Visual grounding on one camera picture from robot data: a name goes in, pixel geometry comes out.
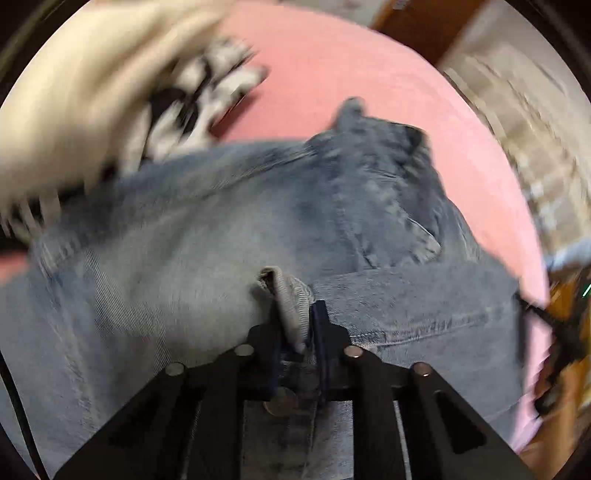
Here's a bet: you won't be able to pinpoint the pink bed sheet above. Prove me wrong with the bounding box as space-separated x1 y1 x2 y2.
0 0 555 455

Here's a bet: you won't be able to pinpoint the brown wooden door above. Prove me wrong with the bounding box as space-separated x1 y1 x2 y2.
369 0 491 65

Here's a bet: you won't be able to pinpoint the black cable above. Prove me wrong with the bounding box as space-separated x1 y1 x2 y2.
0 351 49 480

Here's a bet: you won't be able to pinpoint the black and white patterned cloth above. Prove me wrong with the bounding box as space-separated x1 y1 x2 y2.
134 39 269 161

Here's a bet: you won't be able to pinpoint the cream lace-covered bed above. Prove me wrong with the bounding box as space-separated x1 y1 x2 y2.
438 0 591 261

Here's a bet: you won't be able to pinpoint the cream fluffy sweater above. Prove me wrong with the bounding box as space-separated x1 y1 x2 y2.
0 0 241 241

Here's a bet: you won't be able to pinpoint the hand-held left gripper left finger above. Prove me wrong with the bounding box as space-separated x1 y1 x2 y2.
54 322 283 480

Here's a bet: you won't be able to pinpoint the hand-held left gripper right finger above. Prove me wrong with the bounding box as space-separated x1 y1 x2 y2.
310 300 537 480

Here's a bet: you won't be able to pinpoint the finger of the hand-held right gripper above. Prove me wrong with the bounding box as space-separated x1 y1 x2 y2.
517 295 565 340

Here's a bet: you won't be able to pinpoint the blue denim jeans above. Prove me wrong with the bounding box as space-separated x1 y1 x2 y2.
0 97 532 480

